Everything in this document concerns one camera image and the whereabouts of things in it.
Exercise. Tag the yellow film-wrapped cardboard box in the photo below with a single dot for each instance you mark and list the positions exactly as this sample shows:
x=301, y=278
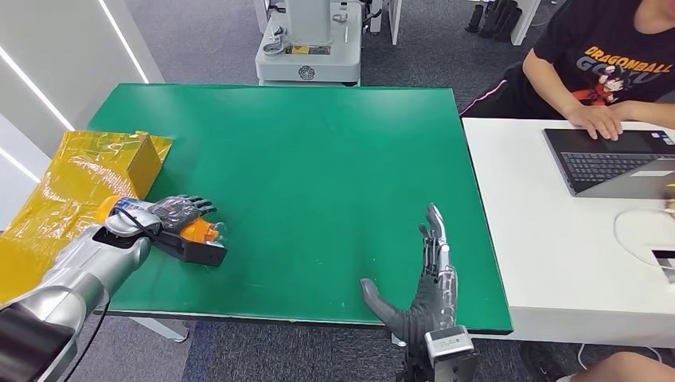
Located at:
x=68, y=184

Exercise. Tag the green table mat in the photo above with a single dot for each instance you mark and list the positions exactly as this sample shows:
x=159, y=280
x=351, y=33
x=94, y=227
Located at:
x=316, y=158

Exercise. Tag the dark grey laptop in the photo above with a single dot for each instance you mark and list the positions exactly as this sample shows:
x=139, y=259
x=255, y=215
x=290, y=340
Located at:
x=601, y=163

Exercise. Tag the white desk cabinet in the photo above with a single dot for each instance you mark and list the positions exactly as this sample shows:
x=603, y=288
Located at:
x=524, y=21

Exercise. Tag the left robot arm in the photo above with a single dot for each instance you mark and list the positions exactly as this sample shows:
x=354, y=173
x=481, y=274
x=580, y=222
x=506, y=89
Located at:
x=79, y=274

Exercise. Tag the white furniture leg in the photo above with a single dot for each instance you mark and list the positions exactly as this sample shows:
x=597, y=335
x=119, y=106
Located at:
x=393, y=21

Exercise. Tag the small white and black device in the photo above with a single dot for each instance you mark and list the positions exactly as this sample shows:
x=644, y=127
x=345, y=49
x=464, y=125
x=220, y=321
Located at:
x=665, y=258

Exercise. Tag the white table leg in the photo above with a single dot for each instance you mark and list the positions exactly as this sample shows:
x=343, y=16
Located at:
x=168, y=329

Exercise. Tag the white desk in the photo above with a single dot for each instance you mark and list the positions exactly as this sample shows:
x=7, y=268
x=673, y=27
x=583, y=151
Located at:
x=527, y=237

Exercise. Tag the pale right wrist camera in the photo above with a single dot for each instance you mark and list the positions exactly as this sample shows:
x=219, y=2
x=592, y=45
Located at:
x=448, y=343

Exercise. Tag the black boot-shaped object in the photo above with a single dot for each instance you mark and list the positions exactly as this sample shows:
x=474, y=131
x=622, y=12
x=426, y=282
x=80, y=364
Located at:
x=491, y=18
x=474, y=18
x=509, y=26

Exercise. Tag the white wall light strip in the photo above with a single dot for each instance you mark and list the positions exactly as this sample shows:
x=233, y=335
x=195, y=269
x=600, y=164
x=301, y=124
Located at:
x=37, y=89
x=124, y=39
x=18, y=164

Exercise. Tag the orange bottle with blue label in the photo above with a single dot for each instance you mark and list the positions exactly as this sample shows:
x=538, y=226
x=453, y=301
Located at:
x=198, y=232

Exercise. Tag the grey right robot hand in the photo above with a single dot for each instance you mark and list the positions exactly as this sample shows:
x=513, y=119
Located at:
x=435, y=295

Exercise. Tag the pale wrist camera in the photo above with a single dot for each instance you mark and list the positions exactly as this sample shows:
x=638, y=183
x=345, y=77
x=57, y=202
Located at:
x=448, y=343
x=124, y=226

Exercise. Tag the person's left forearm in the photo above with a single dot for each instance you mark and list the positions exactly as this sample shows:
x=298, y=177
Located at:
x=648, y=112

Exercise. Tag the black rectangular bracket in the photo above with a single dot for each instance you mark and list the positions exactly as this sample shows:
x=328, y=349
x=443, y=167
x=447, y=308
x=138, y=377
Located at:
x=198, y=254

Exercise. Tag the person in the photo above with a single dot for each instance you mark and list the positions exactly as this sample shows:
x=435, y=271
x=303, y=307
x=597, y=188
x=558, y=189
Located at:
x=622, y=369
x=596, y=31

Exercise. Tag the person's right forearm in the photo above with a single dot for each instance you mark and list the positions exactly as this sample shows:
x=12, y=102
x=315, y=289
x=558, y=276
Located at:
x=548, y=84

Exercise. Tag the person's right hand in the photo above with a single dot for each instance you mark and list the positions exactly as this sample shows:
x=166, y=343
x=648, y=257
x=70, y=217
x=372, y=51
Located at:
x=598, y=121

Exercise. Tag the white machine with column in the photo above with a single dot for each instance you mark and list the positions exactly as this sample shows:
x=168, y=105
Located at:
x=311, y=58

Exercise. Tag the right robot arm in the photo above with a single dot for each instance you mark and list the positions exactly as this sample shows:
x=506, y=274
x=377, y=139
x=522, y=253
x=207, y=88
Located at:
x=416, y=364

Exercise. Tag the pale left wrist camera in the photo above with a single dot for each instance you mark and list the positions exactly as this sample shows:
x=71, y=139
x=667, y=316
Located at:
x=124, y=226

